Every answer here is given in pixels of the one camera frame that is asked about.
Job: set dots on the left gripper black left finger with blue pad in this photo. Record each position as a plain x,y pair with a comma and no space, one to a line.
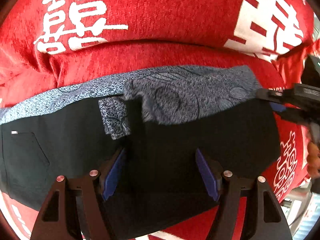
74,208

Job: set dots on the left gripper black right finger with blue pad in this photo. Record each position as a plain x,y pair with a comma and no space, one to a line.
263,217

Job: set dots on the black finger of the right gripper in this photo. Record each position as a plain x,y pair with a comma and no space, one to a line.
277,104

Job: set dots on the black pants blue patterned trim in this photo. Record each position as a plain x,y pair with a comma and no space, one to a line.
158,118

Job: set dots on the person's right hand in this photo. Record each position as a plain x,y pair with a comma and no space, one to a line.
313,160

